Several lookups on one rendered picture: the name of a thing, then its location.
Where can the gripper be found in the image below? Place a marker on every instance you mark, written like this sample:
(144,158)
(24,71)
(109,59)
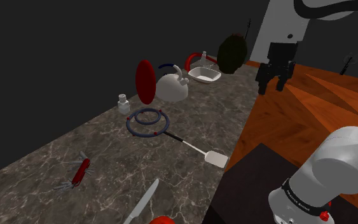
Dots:
(282,52)

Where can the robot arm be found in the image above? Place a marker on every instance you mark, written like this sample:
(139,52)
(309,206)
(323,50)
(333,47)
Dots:
(278,18)

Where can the dark green oval object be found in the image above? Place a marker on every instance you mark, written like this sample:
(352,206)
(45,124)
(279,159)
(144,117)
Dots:
(232,54)

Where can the white square bowl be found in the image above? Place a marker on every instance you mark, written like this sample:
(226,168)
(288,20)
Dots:
(204,75)

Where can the small white bottle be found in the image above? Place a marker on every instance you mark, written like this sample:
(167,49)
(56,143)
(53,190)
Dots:
(203,59)

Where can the black stick with round head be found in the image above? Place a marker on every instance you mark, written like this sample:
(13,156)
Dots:
(347,64)

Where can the red curved tube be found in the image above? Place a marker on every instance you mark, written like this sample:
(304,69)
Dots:
(190,59)

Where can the white kettle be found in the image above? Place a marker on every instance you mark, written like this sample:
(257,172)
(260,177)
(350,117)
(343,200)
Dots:
(171,90)

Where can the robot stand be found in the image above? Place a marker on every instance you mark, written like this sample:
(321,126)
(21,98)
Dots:
(247,183)

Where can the red plate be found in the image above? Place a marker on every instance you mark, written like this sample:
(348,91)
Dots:
(145,82)

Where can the white salt shaker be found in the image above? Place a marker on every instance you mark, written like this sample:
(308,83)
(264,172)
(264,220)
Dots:
(123,106)

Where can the silver table knife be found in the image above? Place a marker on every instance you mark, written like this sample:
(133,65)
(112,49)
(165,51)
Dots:
(143,203)

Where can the red round object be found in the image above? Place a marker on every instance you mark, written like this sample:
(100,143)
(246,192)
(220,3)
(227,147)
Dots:
(162,221)

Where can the red pocket knife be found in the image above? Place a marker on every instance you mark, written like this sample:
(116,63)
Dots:
(81,173)

